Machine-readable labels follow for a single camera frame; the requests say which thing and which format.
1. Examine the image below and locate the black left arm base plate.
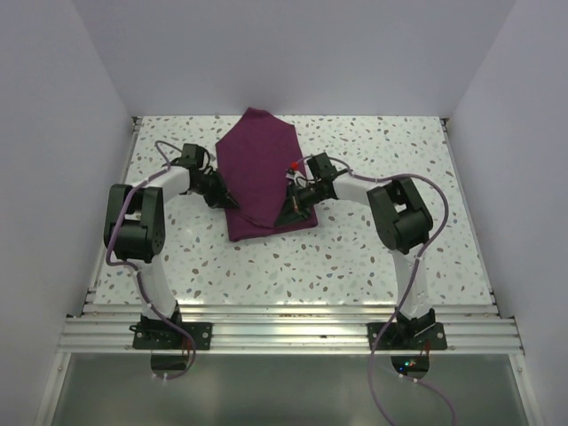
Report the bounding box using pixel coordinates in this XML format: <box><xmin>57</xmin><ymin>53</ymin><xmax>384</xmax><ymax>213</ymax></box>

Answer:
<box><xmin>129</xmin><ymin>321</ymin><xmax>213</xmax><ymax>351</ymax></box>

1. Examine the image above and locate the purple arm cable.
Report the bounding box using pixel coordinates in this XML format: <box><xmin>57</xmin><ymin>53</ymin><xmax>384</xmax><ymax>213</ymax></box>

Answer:
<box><xmin>295</xmin><ymin>154</ymin><xmax>458</xmax><ymax>426</ymax></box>
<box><xmin>105</xmin><ymin>140</ymin><xmax>199</xmax><ymax>383</ymax></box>

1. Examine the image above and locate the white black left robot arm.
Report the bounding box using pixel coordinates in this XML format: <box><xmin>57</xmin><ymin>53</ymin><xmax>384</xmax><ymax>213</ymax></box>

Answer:
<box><xmin>103</xmin><ymin>144</ymin><xmax>239</xmax><ymax>349</ymax></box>

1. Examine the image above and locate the aluminium frame rail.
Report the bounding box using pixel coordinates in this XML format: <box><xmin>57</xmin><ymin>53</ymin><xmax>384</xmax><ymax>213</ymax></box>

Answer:
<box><xmin>57</xmin><ymin>304</ymin><xmax>524</xmax><ymax>355</ymax></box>

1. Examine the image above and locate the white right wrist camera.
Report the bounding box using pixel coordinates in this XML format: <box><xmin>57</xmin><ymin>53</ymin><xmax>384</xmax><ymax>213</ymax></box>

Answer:
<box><xmin>286</xmin><ymin>162</ymin><xmax>307</xmax><ymax>186</ymax></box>

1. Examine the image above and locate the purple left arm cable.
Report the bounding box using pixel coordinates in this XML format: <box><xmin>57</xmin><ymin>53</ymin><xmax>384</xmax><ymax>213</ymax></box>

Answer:
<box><xmin>105</xmin><ymin>140</ymin><xmax>199</xmax><ymax>383</ymax></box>

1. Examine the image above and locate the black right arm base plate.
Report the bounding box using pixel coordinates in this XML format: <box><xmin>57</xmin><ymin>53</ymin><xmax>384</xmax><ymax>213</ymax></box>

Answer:
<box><xmin>367</xmin><ymin>322</ymin><xmax>448</xmax><ymax>351</ymax></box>

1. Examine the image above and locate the purple cloth mat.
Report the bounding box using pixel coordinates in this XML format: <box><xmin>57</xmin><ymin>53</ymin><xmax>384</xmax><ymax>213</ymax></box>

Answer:
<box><xmin>216</xmin><ymin>107</ymin><xmax>318</xmax><ymax>242</ymax></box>

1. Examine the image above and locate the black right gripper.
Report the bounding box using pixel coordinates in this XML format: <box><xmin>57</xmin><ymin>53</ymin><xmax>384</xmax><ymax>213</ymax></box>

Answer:
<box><xmin>275</xmin><ymin>181</ymin><xmax>327</xmax><ymax>227</ymax></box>

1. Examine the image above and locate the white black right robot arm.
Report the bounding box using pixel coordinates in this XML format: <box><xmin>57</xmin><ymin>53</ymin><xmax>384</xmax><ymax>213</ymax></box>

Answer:
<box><xmin>274</xmin><ymin>153</ymin><xmax>436</xmax><ymax>349</ymax></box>

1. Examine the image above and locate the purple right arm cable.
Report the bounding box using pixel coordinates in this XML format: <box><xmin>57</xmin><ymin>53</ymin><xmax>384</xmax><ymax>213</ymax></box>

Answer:
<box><xmin>295</xmin><ymin>154</ymin><xmax>458</xmax><ymax>426</ymax></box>

